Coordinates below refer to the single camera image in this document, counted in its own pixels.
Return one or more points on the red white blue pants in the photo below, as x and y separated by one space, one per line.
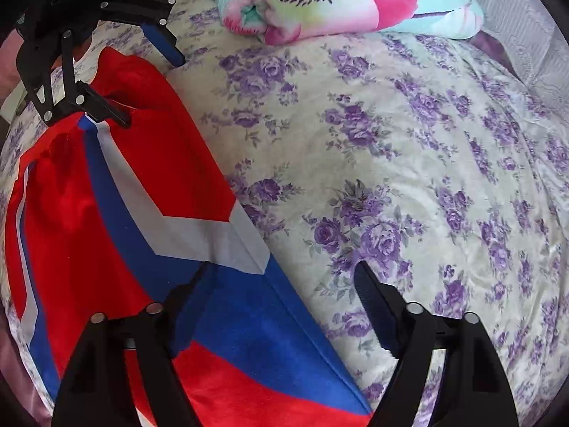
133 231

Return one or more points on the white lace pillow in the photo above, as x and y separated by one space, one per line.
520 22

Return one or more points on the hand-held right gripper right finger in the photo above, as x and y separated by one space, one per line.
372 302

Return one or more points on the purple floral bedsheet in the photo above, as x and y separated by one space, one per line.
400 187

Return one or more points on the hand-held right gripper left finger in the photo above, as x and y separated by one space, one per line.
192 299

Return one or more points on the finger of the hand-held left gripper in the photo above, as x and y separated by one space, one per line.
163 39
103 107

